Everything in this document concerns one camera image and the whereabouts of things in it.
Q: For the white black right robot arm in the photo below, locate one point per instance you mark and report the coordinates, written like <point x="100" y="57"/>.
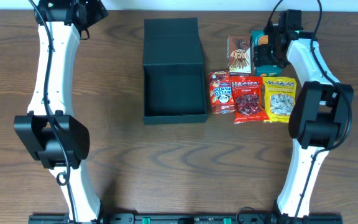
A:
<point x="320" y="120"/>

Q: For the dark green gift box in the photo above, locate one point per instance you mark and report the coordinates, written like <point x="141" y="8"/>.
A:
<point x="173" y="67"/>

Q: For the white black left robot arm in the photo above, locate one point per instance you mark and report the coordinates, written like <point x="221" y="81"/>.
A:
<point x="49" y="130"/>

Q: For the teal cookie box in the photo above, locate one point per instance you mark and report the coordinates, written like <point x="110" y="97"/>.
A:
<point x="269" y="72"/>

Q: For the red Hacks candy bag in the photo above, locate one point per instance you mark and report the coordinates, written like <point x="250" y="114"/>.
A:
<point x="247" y="95"/>

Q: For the Hello Panda snack bag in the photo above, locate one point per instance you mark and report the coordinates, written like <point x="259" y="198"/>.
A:
<point x="220" y="92"/>

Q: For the brown Pocky box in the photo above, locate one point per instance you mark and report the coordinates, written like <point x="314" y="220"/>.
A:
<point x="238" y="55"/>

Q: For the black mounting rail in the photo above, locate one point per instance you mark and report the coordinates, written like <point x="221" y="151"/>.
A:
<point x="246" y="218"/>

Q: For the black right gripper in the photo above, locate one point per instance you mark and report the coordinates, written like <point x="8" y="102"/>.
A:
<point x="262" y="54"/>

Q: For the yellow Hacks candy bag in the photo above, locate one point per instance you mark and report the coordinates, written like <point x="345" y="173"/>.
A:
<point x="279" y="98"/>

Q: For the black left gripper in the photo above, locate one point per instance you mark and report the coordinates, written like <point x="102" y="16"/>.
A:
<point x="96" y="9"/>

